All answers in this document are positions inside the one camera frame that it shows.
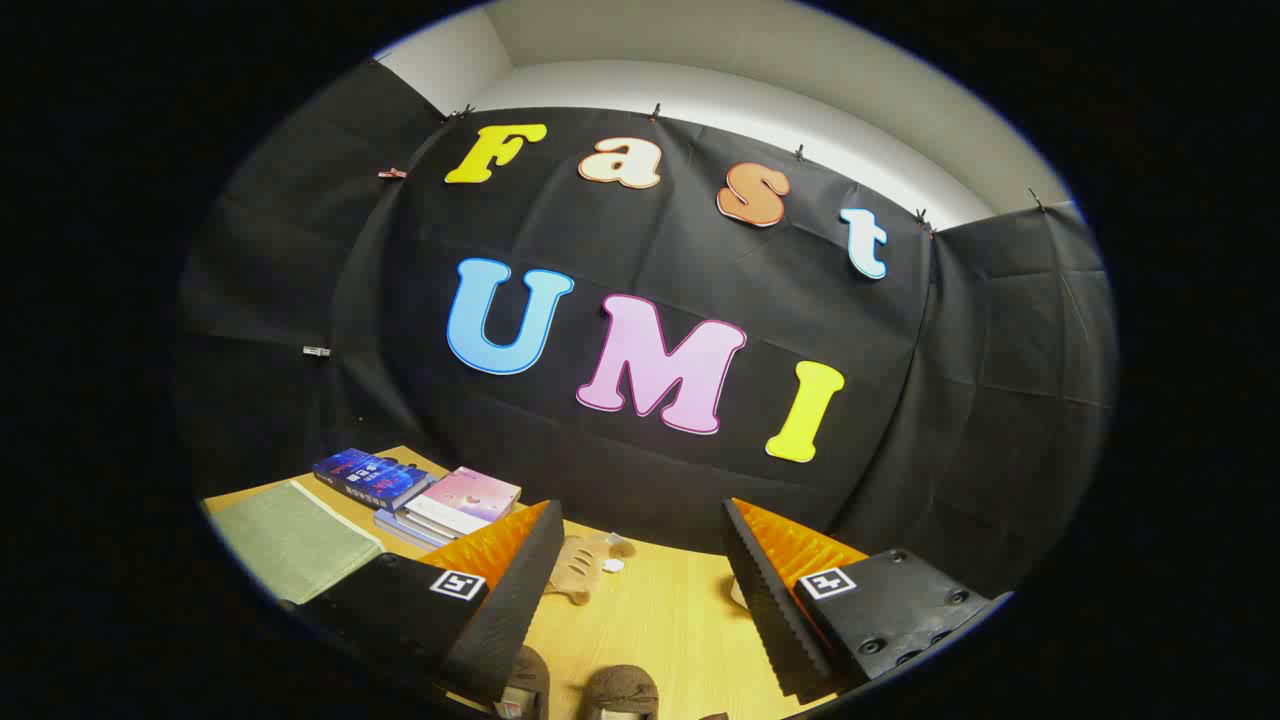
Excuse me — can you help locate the grey book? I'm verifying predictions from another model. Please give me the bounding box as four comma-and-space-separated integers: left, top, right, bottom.
385, 505, 466, 546

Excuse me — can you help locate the green fabric storage box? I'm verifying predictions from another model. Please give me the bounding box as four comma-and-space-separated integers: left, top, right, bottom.
205, 480, 386, 606

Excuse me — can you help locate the dark blue book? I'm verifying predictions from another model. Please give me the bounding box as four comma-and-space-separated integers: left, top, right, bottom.
312, 448, 439, 511

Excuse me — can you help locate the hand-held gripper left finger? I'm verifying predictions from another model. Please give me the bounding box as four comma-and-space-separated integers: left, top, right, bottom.
290, 500, 566, 706

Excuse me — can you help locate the black backdrop cloth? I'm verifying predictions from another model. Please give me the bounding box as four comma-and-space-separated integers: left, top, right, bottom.
175, 58, 1119, 601

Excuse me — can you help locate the pale blue book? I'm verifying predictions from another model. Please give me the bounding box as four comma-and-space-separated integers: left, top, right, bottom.
373, 510, 451, 551

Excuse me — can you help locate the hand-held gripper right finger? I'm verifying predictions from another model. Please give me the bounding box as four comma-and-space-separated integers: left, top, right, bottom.
720, 497, 1013, 703

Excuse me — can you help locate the brown fuzzy shoe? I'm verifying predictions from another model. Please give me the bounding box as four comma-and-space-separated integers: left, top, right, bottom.
582, 665, 661, 720
495, 645, 551, 720

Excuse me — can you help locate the pink cover book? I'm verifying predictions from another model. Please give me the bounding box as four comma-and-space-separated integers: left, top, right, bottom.
403, 466, 523, 538

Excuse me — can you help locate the tan bread plush toy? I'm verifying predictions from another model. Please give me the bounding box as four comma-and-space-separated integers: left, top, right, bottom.
545, 535, 637, 607

